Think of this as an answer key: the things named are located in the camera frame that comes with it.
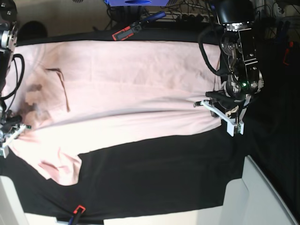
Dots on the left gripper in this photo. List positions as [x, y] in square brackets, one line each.
[230, 109]

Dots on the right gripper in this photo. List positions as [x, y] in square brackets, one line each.
[10, 129]

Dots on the pink T-shirt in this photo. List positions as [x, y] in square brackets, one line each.
[83, 96]

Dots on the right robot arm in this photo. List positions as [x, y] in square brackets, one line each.
[8, 39]

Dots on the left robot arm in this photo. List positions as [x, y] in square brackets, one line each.
[241, 73]

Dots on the black table cloth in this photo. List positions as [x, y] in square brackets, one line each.
[182, 173]

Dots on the red black right clamp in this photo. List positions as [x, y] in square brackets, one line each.
[288, 44]

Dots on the red black clamp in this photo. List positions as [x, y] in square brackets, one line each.
[136, 26]
[77, 213]
[288, 44]

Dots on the black power strip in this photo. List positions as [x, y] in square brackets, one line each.
[197, 18]

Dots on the red black bottom clamp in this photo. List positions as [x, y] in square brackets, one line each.
[77, 213]

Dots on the red black top clamp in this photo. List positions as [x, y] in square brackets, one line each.
[136, 26]

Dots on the blue box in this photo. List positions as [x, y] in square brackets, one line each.
[118, 3]

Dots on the white table frame left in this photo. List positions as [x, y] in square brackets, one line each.
[11, 211]

